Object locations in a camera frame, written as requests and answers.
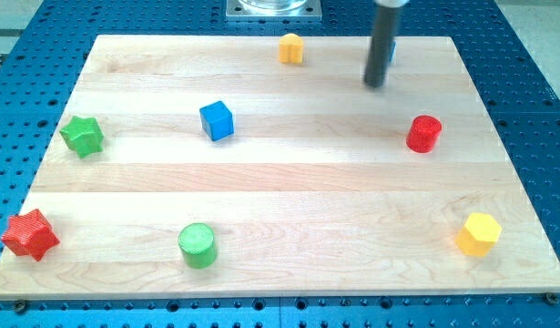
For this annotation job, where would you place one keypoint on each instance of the light wooden board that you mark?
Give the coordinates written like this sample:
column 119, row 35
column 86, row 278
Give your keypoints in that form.
column 314, row 194

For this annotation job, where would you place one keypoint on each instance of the green star block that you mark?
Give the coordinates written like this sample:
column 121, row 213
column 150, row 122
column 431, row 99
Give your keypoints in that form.
column 83, row 135

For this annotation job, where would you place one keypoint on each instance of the black clamp screw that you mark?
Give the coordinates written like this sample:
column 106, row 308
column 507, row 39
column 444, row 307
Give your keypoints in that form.
column 19, row 306
column 551, row 298

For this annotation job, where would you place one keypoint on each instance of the red star block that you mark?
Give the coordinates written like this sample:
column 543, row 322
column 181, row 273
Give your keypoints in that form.
column 29, row 234

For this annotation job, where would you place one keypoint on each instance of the blue cube block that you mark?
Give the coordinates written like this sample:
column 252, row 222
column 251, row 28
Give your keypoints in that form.
column 217, row 120

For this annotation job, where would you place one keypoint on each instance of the black clamp screw right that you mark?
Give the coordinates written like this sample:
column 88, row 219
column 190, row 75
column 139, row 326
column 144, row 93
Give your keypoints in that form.
column 551, row 298

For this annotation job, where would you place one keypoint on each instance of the black clamp screw left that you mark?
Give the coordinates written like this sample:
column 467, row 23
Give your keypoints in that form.
column 19, row 306

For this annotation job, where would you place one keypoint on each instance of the yellow heart block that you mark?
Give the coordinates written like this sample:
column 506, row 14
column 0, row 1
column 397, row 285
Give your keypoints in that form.
column 291, row 49

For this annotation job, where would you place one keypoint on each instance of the yellow hexagon block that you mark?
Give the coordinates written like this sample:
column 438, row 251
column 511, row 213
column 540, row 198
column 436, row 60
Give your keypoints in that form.
column 478, row 235

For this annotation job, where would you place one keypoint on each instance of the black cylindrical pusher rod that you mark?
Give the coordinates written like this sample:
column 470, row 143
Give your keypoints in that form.
column 386, row 24

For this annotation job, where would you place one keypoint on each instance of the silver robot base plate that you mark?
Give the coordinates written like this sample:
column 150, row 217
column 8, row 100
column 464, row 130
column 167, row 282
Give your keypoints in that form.
column 267, row 9

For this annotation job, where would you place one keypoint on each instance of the blue triangle block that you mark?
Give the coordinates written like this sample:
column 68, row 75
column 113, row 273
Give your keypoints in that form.
column 392, row 51

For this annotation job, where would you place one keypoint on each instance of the green cylinder block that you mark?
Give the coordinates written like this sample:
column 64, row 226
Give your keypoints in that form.
column 198, row 245

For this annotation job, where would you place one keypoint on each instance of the red cylinder block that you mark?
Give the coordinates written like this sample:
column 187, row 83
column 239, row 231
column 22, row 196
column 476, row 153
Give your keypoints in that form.
column 423, row 134

